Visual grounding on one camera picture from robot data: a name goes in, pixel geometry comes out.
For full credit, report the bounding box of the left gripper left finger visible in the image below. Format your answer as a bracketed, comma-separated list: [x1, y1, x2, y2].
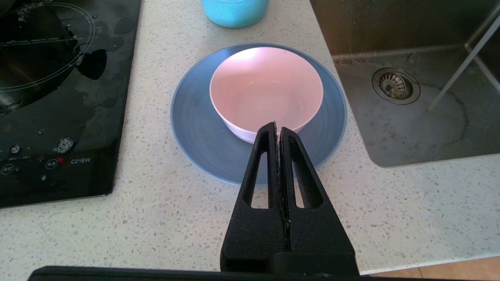
[220, 122, 289, 274]

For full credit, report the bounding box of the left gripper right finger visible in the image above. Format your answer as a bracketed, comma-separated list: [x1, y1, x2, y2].
[280, 127, 360, 277]

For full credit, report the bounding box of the teal bowl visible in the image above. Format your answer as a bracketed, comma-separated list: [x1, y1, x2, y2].
[201, 0, 270, 28]

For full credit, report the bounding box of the stainless steel sink basin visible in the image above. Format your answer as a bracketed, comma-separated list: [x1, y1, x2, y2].
[311, 0, 500, 168]

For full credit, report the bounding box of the blue-grey plate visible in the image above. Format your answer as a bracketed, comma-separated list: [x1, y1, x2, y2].
[171, 43, 348, 187]

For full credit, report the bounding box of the pink bowl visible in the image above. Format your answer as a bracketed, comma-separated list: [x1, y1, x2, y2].
[210, 47, 324, 144]

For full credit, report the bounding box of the round metal drain strainer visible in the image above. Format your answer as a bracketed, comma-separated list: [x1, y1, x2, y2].
[371, 67, 421, 105]

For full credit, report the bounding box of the black induction cooktop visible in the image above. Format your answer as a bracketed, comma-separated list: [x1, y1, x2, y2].
[0, 0, 142, 208]

